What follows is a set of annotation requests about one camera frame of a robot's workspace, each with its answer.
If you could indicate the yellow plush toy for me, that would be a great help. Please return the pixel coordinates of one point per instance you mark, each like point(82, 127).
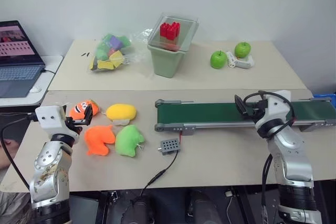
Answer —
point(122, 111)

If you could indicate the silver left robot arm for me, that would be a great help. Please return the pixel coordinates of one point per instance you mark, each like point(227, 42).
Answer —
point(50, 166)

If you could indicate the clear plastic box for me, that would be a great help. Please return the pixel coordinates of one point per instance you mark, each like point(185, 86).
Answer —
point(187, 32)

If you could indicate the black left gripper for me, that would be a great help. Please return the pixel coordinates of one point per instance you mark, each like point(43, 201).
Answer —
point(71, 125)

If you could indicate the orange clownfish plush toy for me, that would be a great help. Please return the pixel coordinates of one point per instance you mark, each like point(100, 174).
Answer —
point(80, 108)

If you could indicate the green apple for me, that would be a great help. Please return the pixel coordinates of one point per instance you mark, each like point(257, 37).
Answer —
point(218, 60)
point(242, 49)

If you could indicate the small black clips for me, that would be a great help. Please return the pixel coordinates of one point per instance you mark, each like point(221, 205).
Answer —
point(85, 54)

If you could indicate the green conveyor belt grey frame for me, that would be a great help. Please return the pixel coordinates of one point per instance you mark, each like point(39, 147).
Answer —
point(204, 113)

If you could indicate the blue plastic crate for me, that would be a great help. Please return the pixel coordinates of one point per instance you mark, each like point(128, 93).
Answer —
point(324, 96)

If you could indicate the pale green plastic bin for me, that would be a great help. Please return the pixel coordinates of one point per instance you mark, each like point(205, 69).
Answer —
point(168, 62)

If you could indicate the open blue laptop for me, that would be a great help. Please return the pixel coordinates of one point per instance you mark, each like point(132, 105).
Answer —
point(15, 64)

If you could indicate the white side table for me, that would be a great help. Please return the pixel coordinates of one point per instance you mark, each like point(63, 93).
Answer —
point(51, 77)

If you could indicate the white plastic holder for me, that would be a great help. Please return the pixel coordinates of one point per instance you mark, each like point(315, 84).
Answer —
point(246, 62)

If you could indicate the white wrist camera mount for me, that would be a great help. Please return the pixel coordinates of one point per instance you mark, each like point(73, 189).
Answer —
point(50, 116)
point(278, 106)

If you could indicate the white plastic bracket piece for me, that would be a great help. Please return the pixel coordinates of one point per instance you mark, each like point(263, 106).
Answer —
point(231, 60)

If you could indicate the white computer mouse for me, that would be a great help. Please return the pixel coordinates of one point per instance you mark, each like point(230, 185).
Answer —
point(35, 90)

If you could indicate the clear bag of foam toys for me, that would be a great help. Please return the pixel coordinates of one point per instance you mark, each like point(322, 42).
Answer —
point(110, 53)

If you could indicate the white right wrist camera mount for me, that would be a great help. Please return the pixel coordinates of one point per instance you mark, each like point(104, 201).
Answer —
point(278, 106)

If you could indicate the red toy building block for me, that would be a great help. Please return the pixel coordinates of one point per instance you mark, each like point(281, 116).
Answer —
point(170, 30)

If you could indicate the green plush toy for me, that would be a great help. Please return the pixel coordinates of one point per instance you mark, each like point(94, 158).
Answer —
point(128, 141)

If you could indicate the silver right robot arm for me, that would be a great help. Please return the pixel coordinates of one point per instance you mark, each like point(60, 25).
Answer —
point(291, 155)

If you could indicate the grey perforated control box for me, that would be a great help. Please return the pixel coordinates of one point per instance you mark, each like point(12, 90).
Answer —
point(170, 146)

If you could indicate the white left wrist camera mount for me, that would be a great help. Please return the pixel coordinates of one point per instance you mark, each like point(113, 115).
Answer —
point(50, 116)

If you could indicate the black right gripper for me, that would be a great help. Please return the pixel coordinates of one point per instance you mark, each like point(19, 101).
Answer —
point(258, 110)

